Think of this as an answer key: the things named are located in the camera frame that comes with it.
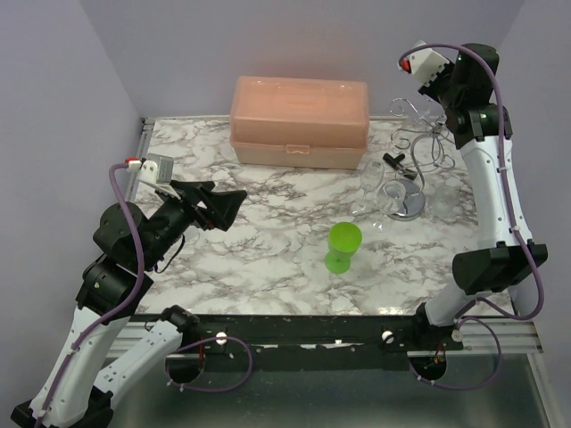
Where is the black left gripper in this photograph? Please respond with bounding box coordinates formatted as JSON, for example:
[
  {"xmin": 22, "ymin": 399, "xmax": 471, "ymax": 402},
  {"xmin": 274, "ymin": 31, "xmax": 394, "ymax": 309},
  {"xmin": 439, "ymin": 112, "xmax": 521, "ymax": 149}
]
[{"xmin": 141, "ymin": 178, "xmax": 247, "ymax": 269}]

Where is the tall clear wine glass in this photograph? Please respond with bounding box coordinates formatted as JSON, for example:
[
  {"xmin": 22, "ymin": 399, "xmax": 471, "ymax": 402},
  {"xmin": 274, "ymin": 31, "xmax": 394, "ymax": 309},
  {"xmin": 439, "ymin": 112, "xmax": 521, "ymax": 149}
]
[{"xmin": 351, "ymin": 160, "xmax": 385, "ymax": 216}]

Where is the clear stemmed wine glass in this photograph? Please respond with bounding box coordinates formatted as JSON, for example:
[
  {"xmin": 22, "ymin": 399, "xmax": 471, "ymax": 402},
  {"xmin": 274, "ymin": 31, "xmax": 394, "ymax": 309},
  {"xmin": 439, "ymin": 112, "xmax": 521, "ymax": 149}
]
[{"xmin": 410, "ymin": 93, "xmax": 446, "ymax": 126}]

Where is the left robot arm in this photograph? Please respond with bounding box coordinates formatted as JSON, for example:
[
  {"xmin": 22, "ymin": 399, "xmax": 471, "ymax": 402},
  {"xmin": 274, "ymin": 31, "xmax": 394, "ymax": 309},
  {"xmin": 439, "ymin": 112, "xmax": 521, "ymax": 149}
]
[{"xmin": 11, "ymin": 180, "xmax": 247, "ymax": 427}]

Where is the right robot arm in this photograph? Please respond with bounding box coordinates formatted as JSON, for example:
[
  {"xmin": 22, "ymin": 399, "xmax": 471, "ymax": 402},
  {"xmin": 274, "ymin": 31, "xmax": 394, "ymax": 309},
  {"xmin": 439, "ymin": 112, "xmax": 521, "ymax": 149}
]
[{"xmin": 409, "ymin": 44, "xmax": 548, "ymax": 350}]

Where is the small clear glass left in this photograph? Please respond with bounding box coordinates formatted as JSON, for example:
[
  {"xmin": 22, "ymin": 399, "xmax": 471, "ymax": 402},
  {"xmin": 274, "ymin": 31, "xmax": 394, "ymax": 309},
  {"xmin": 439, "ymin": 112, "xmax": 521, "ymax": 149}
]
[{"xmin": 183, "ymin": 226, "xmax": 200, "ymax": 244}]

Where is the black corkscrew tool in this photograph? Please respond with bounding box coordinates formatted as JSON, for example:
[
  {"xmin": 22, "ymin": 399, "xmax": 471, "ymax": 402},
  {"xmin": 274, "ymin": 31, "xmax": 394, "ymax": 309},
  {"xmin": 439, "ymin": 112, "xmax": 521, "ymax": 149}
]
[{"xmin": 383, "ymin": 152, "xmax": 418, "ymax": 181}]

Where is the pink plastic storage box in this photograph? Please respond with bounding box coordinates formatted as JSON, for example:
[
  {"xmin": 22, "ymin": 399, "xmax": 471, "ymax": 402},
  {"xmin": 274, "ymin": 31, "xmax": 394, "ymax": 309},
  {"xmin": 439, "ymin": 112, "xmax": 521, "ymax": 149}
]
[{"xmin": 229, "ymin": 76, "xmax": 369, "ymax": 170}]

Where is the green plastic goblet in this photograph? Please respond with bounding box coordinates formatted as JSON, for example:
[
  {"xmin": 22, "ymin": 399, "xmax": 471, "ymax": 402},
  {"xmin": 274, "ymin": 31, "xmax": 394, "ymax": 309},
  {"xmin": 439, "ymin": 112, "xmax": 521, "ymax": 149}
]
[{"xmin": 325, "ymin": 222, "xmax": 362, "ymax": 274}]

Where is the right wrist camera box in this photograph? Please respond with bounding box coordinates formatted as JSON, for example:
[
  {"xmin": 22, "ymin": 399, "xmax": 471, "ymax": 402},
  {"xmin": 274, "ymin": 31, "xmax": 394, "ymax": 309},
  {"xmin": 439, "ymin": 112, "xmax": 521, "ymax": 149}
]
[{"xmin": 400, "ymin": 48, "xmax": 451, "ymax": 86}]

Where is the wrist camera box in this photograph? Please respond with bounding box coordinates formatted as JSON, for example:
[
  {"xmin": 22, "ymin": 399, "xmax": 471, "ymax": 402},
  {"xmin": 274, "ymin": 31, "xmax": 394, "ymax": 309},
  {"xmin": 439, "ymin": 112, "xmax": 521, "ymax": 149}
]
[
  {"xmin": 400, "ymin": 48, "xmax": 451, "ymax": 86},
  {"xmin": 137, "ymin": 153, "xmax": 174, "ymax": 187}
]

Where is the chrome wire wine glass rack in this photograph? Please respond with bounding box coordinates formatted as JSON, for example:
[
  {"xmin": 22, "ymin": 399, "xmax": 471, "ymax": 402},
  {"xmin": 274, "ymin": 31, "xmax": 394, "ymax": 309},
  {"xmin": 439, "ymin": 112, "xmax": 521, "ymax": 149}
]
[{"xmin": 389, "ymin": 98, "xmax": 456, "ymax": 222}]

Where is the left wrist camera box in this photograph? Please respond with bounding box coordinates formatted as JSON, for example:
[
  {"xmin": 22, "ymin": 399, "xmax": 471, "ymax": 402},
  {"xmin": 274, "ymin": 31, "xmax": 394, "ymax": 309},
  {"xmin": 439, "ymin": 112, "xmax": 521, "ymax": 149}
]
[{"xmin": 137, "ymin": 153, "xmax": 174, "ymax": 187}]

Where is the aluminium table frame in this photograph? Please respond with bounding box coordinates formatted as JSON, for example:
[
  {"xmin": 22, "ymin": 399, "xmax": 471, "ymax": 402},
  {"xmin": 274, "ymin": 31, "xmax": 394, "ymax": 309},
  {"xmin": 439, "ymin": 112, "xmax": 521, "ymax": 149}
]
[{"xmin": 47, "ymin": 116, "xmax": 155, "ymax": 428}]

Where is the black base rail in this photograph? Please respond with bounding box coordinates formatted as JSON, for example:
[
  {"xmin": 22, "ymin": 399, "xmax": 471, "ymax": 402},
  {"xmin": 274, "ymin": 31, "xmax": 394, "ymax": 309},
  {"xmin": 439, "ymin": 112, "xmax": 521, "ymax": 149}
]
[{"xmin": 160, "ymin": 306, "xmax": 463, "ymax": 373}]

